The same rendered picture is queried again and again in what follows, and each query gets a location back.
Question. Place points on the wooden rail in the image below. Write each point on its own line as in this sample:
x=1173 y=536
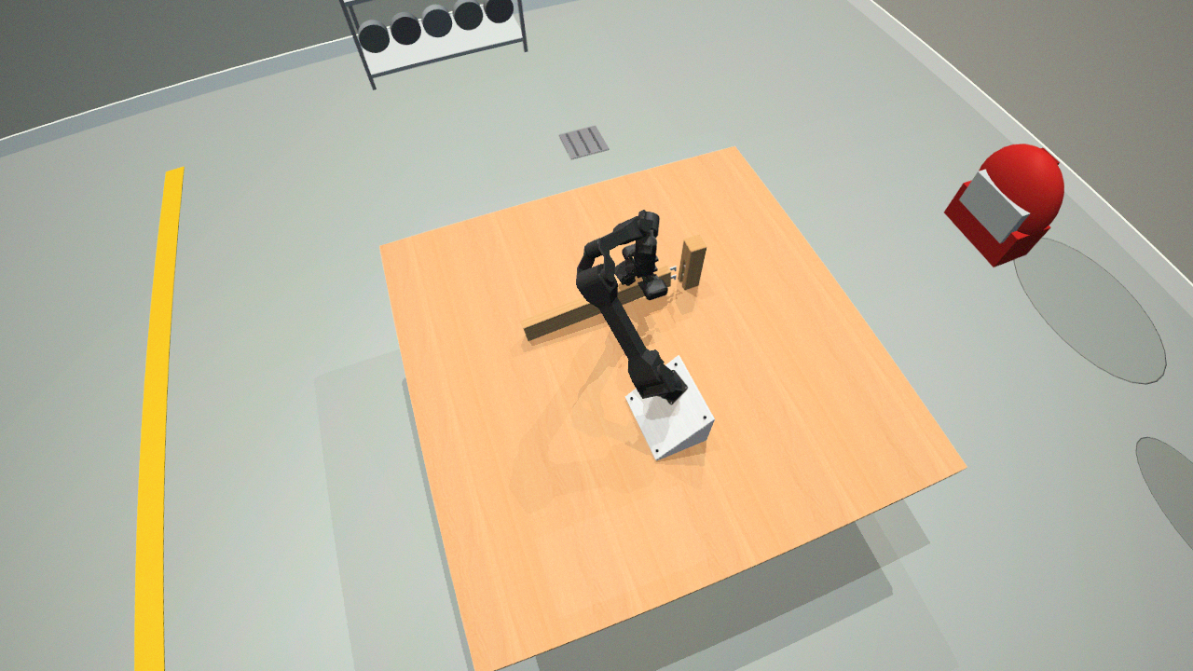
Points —
x=579 y=309

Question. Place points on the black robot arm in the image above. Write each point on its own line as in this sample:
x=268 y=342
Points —
x=598 y=285

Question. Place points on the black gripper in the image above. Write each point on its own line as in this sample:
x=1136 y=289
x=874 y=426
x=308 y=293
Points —
x=652 y=286

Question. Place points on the wooden post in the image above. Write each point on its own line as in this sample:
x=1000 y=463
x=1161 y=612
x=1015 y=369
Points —
x=691 y=262

